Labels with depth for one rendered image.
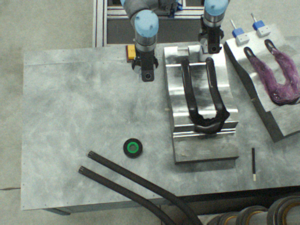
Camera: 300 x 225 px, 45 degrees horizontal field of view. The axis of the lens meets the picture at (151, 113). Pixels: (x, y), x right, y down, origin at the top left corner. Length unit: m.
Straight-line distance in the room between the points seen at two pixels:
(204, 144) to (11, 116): 1.44
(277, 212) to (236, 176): 0.78
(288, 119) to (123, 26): 1.31
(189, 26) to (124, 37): 0.43
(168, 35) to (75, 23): 0.72
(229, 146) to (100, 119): 0.55
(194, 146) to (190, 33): 1.13
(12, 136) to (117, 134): 1.09
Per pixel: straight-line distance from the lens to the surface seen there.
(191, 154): 1.49
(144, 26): 1.17
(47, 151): 1.57
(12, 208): 2.41
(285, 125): 1.57
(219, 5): 1.26
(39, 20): 2.81
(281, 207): 0.81
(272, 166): 1.63
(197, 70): 1.59
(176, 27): 2.48
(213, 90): 1.57
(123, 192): 1.44
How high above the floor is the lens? 2.29
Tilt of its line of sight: 71 degrees down
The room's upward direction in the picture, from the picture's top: 9 degrees clockwise
